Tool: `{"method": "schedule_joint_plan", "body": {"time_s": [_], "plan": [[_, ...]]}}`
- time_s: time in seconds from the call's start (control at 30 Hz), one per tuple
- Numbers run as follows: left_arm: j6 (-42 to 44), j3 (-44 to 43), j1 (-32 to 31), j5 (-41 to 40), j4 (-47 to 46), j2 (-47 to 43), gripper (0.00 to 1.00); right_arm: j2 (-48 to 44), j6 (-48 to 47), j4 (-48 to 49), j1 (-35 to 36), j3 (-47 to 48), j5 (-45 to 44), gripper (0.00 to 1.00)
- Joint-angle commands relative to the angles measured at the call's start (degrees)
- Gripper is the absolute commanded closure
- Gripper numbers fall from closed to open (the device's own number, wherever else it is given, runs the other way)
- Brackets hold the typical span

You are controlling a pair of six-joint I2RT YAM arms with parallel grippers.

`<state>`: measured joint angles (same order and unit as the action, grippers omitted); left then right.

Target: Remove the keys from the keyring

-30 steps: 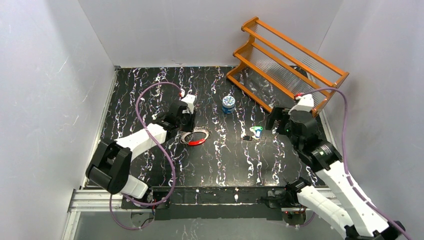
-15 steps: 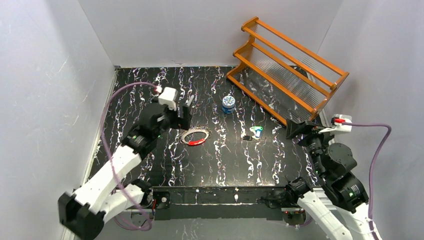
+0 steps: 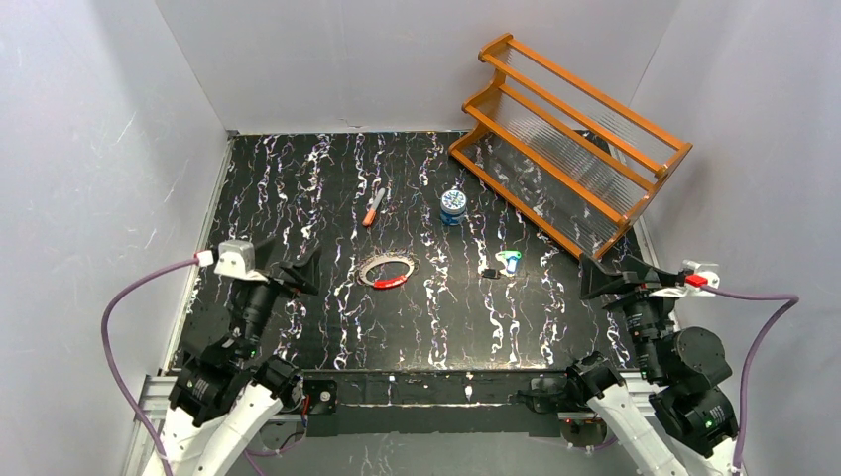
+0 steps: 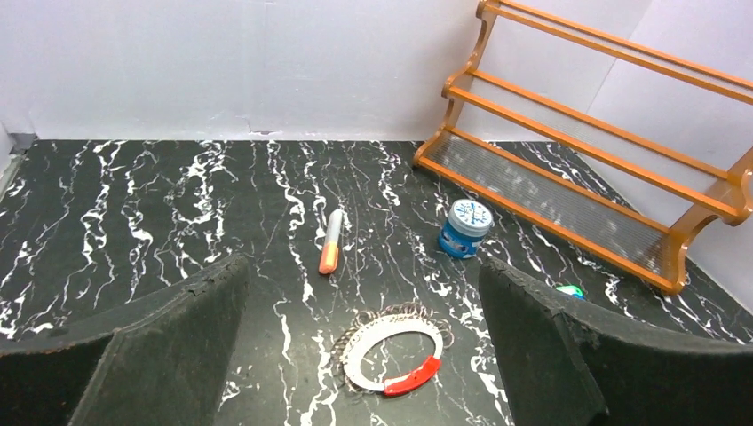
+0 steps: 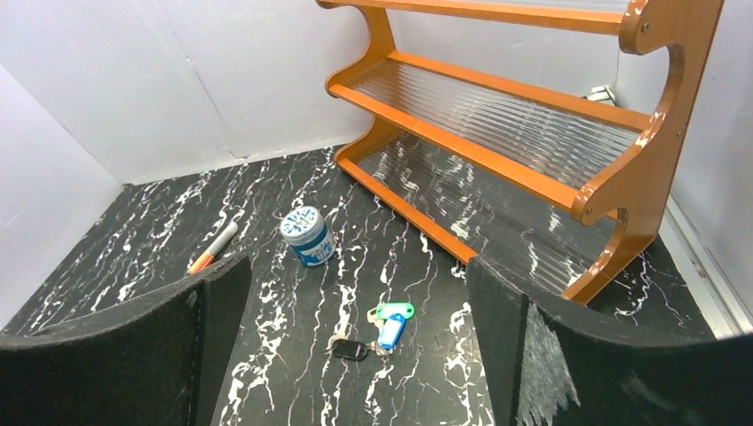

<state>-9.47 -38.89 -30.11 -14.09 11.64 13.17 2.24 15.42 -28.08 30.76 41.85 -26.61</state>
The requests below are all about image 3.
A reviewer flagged orange wooden shelf rack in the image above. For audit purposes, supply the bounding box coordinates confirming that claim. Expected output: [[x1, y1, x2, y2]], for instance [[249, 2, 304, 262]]
[[449, 33, 692, 258]]

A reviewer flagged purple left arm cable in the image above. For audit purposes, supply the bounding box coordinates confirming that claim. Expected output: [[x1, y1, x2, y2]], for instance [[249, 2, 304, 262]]
[[100, 252, 291, 476]]

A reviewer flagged aluminium frame rail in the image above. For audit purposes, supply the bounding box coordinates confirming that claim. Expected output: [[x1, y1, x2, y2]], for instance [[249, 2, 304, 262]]
[[124, 374, 751, 476]]

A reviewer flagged red handled spiked keyring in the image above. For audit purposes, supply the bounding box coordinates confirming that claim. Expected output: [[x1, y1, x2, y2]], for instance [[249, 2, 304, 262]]
[[356, 251, 419, 291]]

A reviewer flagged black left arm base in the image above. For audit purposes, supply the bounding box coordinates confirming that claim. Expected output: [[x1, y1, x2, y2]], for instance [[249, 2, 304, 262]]
[[292, 378, 338, 416]]

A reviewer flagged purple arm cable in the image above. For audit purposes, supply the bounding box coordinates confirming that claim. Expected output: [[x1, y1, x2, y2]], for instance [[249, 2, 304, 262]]
[[100, 252, 291, 476], [591, 282, 801, 474]]

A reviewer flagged blue tagged key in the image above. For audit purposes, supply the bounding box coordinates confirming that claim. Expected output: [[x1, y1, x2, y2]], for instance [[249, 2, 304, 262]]
[[502, 256, 520, 277]]

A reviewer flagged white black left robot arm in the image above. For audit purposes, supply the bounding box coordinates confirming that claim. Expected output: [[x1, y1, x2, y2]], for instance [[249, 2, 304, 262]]
[[143, 238, 322, 475]]

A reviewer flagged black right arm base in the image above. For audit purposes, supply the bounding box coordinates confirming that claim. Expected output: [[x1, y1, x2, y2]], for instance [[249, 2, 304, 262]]
[[513, 376, 612, 451]]

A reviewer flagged small blue white jar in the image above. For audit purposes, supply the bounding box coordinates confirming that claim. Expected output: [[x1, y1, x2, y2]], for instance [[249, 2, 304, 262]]
[[439, 189, 467, 226]]

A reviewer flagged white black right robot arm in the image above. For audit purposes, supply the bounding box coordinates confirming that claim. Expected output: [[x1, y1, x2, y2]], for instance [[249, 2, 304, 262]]
[[565, 253, 741, 475]]

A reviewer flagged green tagged key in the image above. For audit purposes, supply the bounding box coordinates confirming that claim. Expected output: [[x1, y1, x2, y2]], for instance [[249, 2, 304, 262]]
[[495, 250, 522, 263]]

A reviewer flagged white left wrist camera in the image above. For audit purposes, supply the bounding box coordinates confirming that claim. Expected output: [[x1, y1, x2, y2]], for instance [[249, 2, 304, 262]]
[[194, 240, 269, 282]]

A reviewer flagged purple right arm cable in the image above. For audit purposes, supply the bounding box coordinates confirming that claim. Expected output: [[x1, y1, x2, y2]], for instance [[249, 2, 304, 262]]
[[591, 282, 801, 474]]

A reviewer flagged white orange marker pen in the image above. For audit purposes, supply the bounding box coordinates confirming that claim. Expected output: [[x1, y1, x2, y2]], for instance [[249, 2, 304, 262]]
[[362, 188, 386, 227]]

